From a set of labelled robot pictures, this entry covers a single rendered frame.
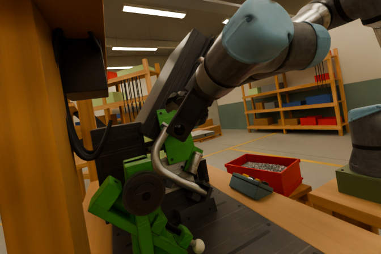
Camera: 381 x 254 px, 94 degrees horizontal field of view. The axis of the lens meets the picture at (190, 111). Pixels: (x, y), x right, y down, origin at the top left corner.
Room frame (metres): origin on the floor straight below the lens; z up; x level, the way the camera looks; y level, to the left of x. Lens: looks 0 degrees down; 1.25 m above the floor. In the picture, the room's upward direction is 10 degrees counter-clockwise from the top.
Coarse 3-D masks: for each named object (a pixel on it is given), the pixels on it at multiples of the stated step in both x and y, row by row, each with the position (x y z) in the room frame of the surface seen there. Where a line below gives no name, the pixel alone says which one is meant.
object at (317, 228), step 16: (224, 176) 0.88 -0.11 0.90; (224, 192) 0.72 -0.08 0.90; (240, 192) 0.70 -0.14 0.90; (256, 208) 0.58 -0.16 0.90; (272, 208) 0.57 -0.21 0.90; (288, 208) 0.55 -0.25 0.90; (304, 208) 0.54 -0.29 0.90; (288, 224) 0.49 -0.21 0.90; (304, 224) 0.48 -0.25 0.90; (320, 224) 0.47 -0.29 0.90; (336, 224) 0.46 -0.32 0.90; (304, 240) 0.42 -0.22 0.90; (320, 240) 0.42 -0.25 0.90; (336, 240) 0.41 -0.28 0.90; (352, 240) 0.40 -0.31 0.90; (368, 240) 0.39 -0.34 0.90
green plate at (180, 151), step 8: (160, 112) 0.69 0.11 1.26; (160, 120) 0.68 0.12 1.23; (168, 120) 0.69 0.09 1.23; (160, 128) 0.67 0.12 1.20; (168, 136) 0.67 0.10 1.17; (168, 144) 0.66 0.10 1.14; (176, 144) 0.67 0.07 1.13; (184, 144) 0.68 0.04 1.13; (192, 144) 0.69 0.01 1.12; (168, 152) 0.65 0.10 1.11; (176, 152) 0.66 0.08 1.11; (184, 152) 0.67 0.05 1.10; (168, 160) 0.64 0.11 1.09; (176, 160) 0.65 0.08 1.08; (184, 160) 0.66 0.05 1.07
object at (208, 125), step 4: (208, 120) 7.50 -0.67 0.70; (212, 120) 7.63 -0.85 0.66; (204, 124) 7.36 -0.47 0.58; (208, 124) 7.48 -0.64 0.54; (212, 124) 7.61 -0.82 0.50; (200, 128) 7.34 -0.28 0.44; (204, 128) 7.10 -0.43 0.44; (208, 128) 6.95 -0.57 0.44; (212, 128) 7.07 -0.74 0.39; (216, 128) 7.20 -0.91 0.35; (220, 128) 7.33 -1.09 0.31; (216, 132) 7.18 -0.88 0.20; (220, 132) 7.31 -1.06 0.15; (204, 140) 6.85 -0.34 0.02
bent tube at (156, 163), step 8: (160, 136) 0.62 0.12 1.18; (160, 144) 0.61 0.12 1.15; (152, 152) 0.60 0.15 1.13; (152, 160) 0.59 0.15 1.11; (160, 168) 0.59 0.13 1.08; (160, 176) 0.59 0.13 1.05; (168, 176) 0.59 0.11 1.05; (176, 176) 0.60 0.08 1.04; (176, 184) 0.60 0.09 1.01; (184, 184) 0.60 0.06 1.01; (192, 184) 0.61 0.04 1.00; (200, 192) 0.61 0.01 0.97
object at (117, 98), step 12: (144, 60) 3.21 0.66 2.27; (108, 72) 3.56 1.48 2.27; (120, 72) 3.48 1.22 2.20; (132, 72) 3.39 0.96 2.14; (144, 72) 3.18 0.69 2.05; (156, 72) 3.53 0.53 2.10; (108, 84) 3.86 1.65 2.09; (132, 84) 3.27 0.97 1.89; (120, 96) 3.72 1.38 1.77; (144, 96) 3.26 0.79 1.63; (96, 108) 3.60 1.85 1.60; (108, 108) 3.62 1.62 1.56; (120, 108) 3.98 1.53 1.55; (132, 108) 3.31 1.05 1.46; (108, 120) 3.57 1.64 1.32; (132, 120) 3.45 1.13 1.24
